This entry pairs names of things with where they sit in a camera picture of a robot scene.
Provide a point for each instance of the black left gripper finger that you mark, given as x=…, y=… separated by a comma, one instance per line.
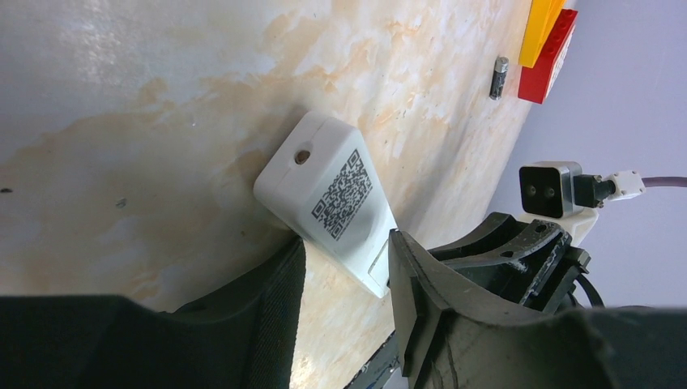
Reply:
x=242, y=335

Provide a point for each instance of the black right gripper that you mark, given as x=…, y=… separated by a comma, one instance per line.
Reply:
x=454, y=334

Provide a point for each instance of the white remote control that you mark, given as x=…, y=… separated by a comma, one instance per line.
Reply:
x=323, y=185

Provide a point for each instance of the red toy window block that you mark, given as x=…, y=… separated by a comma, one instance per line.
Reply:
x=536, y=83

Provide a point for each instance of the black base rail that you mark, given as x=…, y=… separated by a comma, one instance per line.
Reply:
x=379, y=368

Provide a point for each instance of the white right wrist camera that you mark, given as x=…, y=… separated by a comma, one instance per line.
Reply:
x=547, y=193

